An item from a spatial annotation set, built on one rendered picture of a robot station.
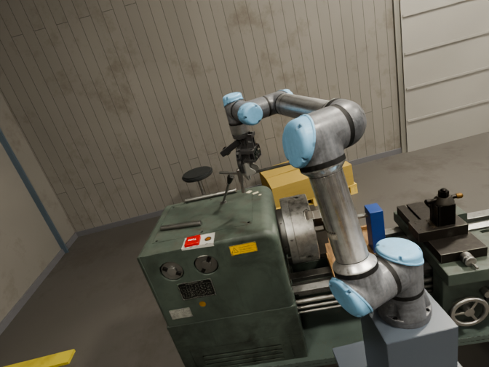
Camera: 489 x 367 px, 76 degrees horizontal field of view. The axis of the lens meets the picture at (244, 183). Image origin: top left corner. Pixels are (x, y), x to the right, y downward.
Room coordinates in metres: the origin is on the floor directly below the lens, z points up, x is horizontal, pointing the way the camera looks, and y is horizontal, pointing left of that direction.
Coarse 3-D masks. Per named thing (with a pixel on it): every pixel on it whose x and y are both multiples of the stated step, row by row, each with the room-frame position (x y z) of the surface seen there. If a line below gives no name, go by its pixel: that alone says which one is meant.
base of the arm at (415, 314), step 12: (396, 300) 0.65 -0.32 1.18; (408, 300) 0.63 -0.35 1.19; (420, 300) 0.63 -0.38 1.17; (384, 312) 0.66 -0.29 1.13; (396, 312) 0.65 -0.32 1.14; (408, 312) 0.63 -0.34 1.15; (420, 312) 0.62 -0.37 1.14; (396, 324) 0.63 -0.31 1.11; (408, 324) 0.62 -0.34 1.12; (420, 324) 0.61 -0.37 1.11
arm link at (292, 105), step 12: (264, 96) 1.13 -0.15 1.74; (276, 96) 1.11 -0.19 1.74; (288, 96) 1.05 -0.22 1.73; (300, 96) 1.01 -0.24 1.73; (276, 108) 1.09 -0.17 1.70; (288, 108) 1.02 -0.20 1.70; (300, 108) 0.96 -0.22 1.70; (312, 108) 0.90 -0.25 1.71; (348, 108) 0.74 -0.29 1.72; (360, 108) 0.76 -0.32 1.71; (360, 120) 0.72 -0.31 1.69; (360, 132) 0.72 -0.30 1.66
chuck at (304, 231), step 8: (288, 200) 1.29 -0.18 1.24; (296, 200) 1.27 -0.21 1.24; (304, 200) 1.26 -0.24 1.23; (296, 208) 1.23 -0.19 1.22; (304, 208) 1.21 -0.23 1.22; (296, 216) 1.19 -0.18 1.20; (296, 224) 1.17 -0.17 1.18; (304, 224) 1.16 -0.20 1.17; (312, 224) 1.15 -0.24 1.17; (296, 232) 1.15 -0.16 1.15; (304, 232) 1.15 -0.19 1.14; (312, 232) 1.14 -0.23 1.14; (296, 240) 1.14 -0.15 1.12; (304, 240) 1.14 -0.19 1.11; (312, 240) 1.13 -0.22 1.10; (304, 248) 1.14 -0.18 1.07; (312, 248) 1.13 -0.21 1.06; (304, 256) 1.15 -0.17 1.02
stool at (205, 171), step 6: (198, 168) 3.81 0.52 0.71; (204, 168) 3.74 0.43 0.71; (210, 168) 3.69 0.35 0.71; (186, 174) 3.70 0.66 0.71; (192, 174) 3.64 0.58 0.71; (198, 174) 3.58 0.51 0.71; (204, 174) 3.54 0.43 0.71; (210, 174) 3.62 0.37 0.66; (186, 180) 3.54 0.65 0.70; (192, 180) 3.50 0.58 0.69; (198, 180) 3.51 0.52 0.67; (204, 192) 3.67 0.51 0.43
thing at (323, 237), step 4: (316, 232) 1.25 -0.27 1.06; (320, 232) 1.25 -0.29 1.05; (324, 232) 1.25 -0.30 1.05; (320, 236) 1.24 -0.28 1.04; (324, 236) 1.24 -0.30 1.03; (320, 240) 1.24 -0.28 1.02; (324, 240) 1.23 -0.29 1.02; (328, 240) 1.23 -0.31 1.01; (320, 244) 1.23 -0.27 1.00; (324, 244) 1.23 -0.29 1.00; (320, 248) 1.22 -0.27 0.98; (324, 248) 1.22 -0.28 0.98; (320, 252) 1.22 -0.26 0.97; (324, 252) 1.22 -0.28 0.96
